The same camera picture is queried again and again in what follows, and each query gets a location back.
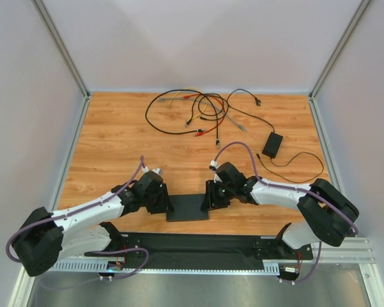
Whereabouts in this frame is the thin black DC cable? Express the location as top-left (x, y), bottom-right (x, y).
top-left (255, 150), bottom-right (326, 184)

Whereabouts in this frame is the black ethernet cable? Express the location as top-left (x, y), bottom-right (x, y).
top-left (191, 92), bottom-right (229, 150)

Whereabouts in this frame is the aluminium front frame rail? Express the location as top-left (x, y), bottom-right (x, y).
top-left (25, 232), bottom-right (376, 264)

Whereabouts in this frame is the black cable teal plug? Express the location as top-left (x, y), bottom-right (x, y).
top-left (144, 88), bottom-right (206, 136)

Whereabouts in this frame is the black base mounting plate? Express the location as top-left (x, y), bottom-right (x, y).
top-left (84, 230), bottom-right (314, 271)

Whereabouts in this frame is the yellow ethernet cable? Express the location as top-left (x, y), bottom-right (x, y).
top-left (167, 87), bottom-right (218, 126)

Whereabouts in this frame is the black power adapter brick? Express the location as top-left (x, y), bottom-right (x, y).
top-left (262, 132), bottom-right (284, 159)

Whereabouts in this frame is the grey slotted cable duct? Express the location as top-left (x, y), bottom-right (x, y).
top-left (49, 258), bottom-right (280, 276)

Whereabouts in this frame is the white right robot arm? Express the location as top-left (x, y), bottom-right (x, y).
top-left (201, 162), bottom-right (360, 249)

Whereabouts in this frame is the grey ethernet cable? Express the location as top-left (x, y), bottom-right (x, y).
top-left (157, 97), bottom-right (247, 132)

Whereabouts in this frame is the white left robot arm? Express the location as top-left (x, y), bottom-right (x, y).
top-left (10, 168), bottom-right (170, 277)

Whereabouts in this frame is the aluminium right frame post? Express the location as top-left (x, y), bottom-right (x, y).
top-left (308, 0), bottom-right (372, 100)

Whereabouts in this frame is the aluminium left frame post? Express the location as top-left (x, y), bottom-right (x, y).
top-left (31, 0), bottom-right (90, 98)

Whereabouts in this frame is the black mains power cord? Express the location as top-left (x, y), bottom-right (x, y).
top-left (226, 88), bottom-right (275, 135)

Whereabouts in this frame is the black network switch box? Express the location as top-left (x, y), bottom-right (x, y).
top-left (166, 194), bottom-right (209, 222)

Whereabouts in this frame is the red ethernet cable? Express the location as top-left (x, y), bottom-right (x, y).
top-left (181, 93), bottom-right (226, 139)

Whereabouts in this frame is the aluminium frame post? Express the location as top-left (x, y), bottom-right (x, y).
top-left (31, 0), bottom-right (90, 98)
top-left (308, 0), bottom-right (372, 100)

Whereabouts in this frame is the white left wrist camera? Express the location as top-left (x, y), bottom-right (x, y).
top-left (141, 164), bottom-right (163, 176)

